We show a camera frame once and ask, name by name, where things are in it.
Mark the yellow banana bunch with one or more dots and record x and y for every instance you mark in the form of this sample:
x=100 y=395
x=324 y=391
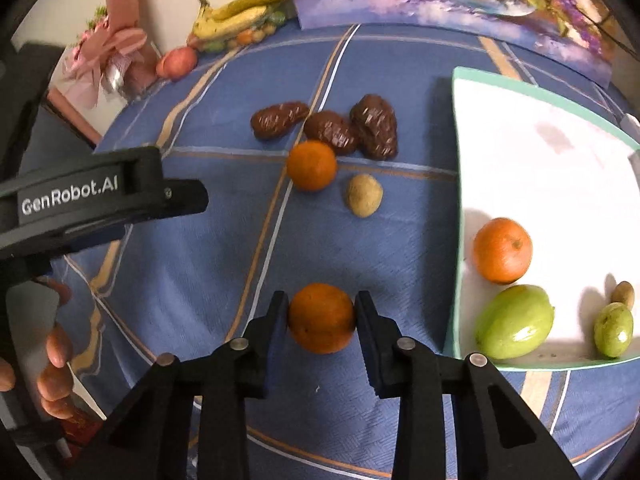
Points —
x=235 y=12

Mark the small green mango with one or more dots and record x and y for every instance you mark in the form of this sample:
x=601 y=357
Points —
x=613 y=330

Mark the round brown dried fruit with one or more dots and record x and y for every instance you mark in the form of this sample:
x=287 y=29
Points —
x=333 y=129

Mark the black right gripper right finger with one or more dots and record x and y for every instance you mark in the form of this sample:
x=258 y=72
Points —
x=497 y=435

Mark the brown kiwi fruit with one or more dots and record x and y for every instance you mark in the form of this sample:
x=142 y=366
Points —
x=364 y=195

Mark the peach colored fruit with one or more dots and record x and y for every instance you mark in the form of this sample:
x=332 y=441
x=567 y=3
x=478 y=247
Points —
x=160 y=68

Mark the white tray with green rim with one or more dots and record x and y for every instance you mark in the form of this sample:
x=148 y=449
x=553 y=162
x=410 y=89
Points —
x=568 y=177

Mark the white power strip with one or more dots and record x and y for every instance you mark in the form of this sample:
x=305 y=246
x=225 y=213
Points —
x=630 y=125

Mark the pointed brown dried fruit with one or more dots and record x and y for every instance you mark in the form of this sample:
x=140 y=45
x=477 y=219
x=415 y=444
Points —
x=277 y=120

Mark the small brown round fruit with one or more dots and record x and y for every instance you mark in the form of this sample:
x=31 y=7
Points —
x=623 y=293

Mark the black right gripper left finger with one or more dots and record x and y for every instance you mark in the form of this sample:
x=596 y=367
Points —
x=148 y=435

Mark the orange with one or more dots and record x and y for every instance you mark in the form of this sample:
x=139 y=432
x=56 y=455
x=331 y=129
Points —
x=321 y=318
x=311 y=166
x=502 y=251

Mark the blue plaid tablecloth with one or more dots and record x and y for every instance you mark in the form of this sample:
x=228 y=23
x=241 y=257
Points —
x=187 y=285

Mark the flower painting canvas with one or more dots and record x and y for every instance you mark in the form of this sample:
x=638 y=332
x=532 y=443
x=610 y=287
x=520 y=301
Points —
x=576 y=33

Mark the person left hand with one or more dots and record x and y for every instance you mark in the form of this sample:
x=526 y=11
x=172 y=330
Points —
x=42 y=347

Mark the large green mango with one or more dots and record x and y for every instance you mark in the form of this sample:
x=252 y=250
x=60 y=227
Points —
x=516 y=322

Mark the red apple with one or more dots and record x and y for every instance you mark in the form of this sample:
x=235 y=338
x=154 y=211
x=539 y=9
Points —
x=180 y=62

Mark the pink wrapped bouquet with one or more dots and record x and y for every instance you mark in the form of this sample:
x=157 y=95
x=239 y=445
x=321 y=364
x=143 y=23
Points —
x=113 y=55

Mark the orange in tray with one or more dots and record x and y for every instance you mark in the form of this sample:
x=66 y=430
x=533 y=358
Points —
x=502 y=251

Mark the long brown dried fruit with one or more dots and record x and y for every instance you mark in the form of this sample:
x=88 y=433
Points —
x=375 y=124

